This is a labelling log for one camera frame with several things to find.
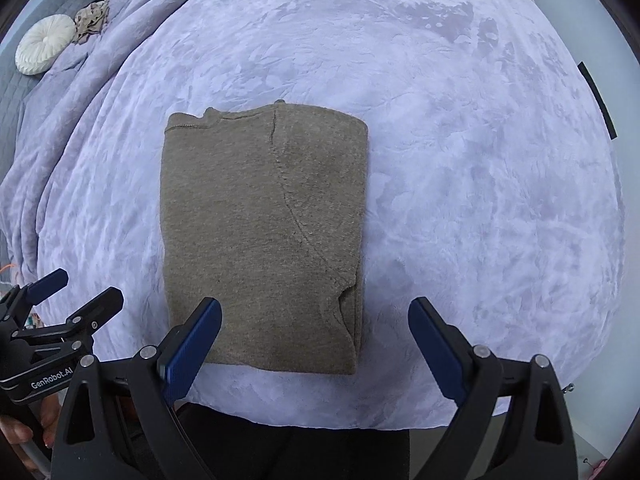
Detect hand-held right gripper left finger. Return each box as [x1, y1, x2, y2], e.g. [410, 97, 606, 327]
[50, 296, 223, 480]

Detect person's left hand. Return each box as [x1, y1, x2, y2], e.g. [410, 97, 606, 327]
[0, 394, 60, 456]

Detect lavender plush blanket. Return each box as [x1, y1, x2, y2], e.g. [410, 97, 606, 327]
[0, 0, 626, 431]

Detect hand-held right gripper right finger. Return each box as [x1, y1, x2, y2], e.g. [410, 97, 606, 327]
[407, 296, 581, 480]

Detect beige crumpled cloth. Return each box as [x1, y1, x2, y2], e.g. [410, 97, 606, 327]
[74, 0, 111, 43]

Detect black wall strip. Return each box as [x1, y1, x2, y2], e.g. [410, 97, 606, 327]
[577, 61, 619, 141]

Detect person's black pants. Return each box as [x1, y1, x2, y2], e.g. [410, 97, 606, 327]
[112, 402, 413, 480]

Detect olive knit sweater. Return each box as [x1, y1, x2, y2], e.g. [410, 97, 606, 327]
[160, 101, 370, 376]

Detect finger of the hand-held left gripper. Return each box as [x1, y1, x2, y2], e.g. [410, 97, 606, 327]
[0, 268, 69, 333]
[12, 287, 124, 348]

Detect grey cable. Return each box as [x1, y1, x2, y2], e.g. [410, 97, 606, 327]
[20, 437, 51, 478]

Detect white round pillow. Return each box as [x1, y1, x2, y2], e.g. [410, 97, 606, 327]
[15, 15, 76, 76]

